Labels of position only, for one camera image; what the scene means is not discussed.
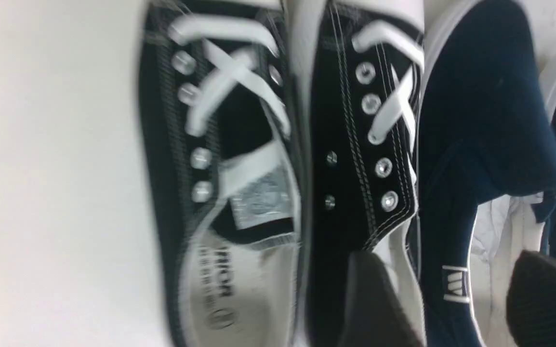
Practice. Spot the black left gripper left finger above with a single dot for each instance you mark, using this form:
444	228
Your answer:
373	316

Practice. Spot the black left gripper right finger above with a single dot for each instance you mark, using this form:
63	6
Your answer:
531	301

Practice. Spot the black canvas sneaker white laces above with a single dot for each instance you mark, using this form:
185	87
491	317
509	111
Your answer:
358	67

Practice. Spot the navy slip-on shoe left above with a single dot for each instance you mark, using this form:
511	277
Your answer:
486	161

